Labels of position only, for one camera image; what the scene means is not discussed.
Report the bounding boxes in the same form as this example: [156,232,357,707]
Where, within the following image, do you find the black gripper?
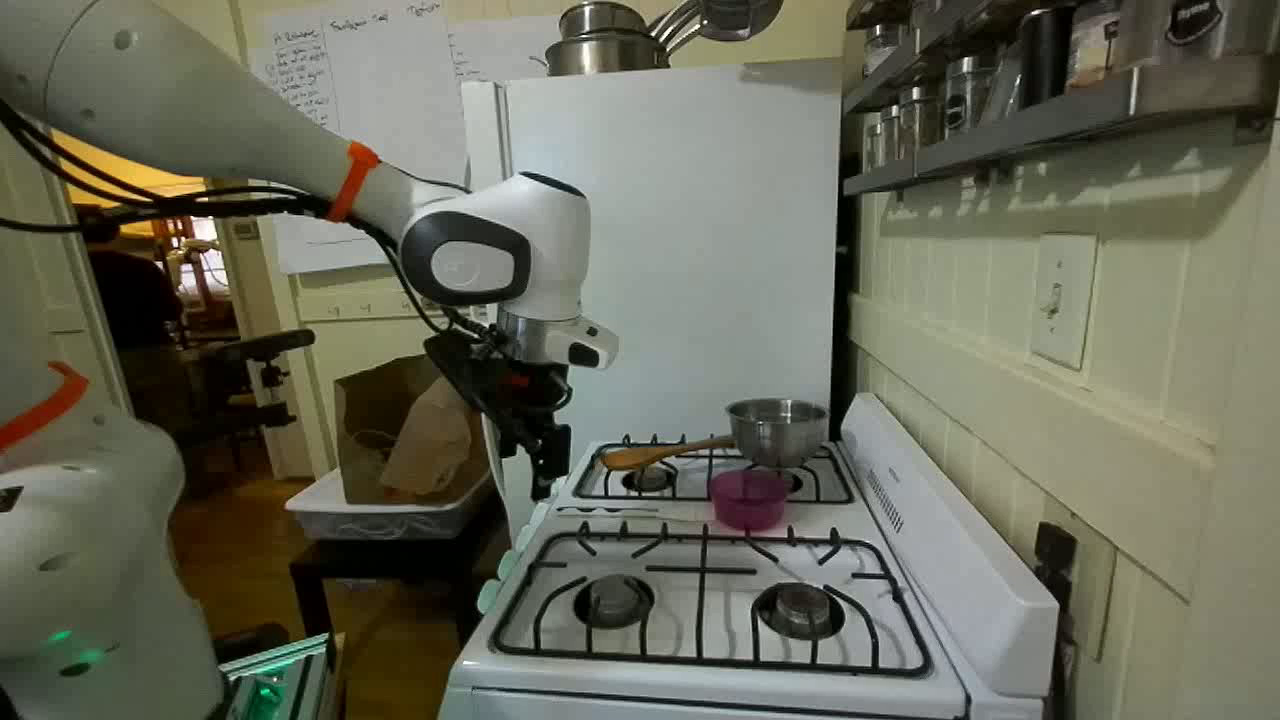
[418,322,581,503]

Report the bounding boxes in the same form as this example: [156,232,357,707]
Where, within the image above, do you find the silver metal pot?
[725,397,831,471]

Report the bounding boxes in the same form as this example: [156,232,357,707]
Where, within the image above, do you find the glass spice jar steel cap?
[861,107,895,171]
[940,50,1001,138]
[892,77,940,160]

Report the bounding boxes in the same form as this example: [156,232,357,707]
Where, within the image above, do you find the wooden spoon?
[594,430,738,476]

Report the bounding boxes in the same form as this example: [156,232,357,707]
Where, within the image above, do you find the black stove grate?
[488,519,935,681]
[573,435,861,508]

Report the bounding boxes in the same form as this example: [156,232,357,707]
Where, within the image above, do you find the brown cardboard box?
[331,346,491,508]

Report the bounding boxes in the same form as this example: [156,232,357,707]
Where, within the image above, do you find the white plastic bin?
[279,463,501,542]

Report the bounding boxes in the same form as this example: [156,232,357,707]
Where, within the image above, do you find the dark low table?
[282,511,510,645]

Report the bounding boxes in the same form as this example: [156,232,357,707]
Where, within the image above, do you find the pink cup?
[708,463,797,535]

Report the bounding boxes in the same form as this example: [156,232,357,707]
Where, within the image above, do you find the white refrigerator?
[455,58,846,542]

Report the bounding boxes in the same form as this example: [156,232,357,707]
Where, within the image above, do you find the stacked steel pots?
[538,0,673,81]

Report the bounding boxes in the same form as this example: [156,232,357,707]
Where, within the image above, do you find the white gas stove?
[434,387,1062,720]

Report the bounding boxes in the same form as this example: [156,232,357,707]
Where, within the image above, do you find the person in dark clothes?
[79,235,194,435]

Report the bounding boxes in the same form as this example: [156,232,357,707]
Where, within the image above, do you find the steel ladles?
[646,0,789,56]

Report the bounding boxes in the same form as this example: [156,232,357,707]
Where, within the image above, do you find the black camera on stand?
[185,322,321,451]

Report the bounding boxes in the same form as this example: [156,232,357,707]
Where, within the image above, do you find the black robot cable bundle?
[0,100,491,345]

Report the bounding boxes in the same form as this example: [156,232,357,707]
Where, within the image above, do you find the white paper wall sheet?
[245,0,473,274]

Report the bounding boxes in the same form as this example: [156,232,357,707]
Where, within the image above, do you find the black wall plug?
[1033,519,1082,595]

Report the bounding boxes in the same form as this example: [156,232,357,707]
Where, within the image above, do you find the white light switch plate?
[1023,232,1100,377]

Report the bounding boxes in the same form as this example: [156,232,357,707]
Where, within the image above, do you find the black power cord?
[1046,585,1092,720]

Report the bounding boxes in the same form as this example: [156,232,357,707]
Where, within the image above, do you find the steel wall spice rack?
[834,0,1280,200]

